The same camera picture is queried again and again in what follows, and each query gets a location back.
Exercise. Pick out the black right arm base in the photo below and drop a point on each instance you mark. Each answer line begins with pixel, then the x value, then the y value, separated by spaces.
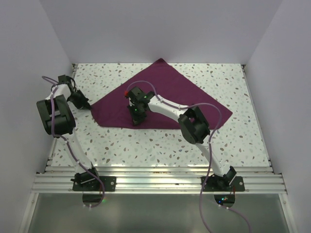
pixel 217 184

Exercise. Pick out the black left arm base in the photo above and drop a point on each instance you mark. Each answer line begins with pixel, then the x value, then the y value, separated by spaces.
pixel 89 181

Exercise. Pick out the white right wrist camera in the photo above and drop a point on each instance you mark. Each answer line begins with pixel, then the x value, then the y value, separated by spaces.
pixel 127 97

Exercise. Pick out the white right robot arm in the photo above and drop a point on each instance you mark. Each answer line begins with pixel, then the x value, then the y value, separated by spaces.
pixel 193 125

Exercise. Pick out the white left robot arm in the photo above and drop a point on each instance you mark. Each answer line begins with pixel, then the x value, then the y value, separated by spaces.
pixel 58 120

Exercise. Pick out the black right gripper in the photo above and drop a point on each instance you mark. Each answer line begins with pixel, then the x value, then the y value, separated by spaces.
pixel 136 120

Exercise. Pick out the aluminium rail frame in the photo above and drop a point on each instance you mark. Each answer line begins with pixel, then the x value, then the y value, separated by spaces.
pixel 161 161

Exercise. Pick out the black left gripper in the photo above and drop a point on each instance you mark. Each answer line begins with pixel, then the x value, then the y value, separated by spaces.
pixel 84 104

